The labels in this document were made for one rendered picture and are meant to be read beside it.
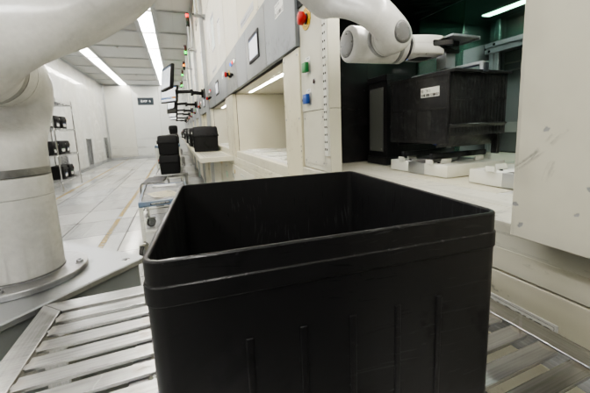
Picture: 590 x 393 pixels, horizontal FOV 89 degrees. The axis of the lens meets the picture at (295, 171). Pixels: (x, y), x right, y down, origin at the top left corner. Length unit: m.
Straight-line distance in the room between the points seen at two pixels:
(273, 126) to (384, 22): 1.81
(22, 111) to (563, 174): 0.80
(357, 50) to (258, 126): 1.72
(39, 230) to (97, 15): 0.38
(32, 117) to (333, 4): 0.63
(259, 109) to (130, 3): 1.82
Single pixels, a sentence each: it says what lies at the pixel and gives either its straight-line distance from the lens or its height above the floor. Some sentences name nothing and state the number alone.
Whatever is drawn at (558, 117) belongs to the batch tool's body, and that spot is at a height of 1.01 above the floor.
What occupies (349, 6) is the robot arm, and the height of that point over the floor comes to 1.25.
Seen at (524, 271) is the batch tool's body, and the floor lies 0.81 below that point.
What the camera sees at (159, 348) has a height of 0.88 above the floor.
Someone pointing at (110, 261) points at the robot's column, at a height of 0.76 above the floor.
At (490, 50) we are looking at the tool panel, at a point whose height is 1.29.
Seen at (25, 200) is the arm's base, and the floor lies 0.91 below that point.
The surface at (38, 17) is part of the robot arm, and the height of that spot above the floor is 1.19.
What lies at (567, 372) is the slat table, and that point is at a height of 0.76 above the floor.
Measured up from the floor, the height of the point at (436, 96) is 1.07.
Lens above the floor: 1.01
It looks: 8 degrees down
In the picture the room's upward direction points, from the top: 2 degrees counter-clockwise
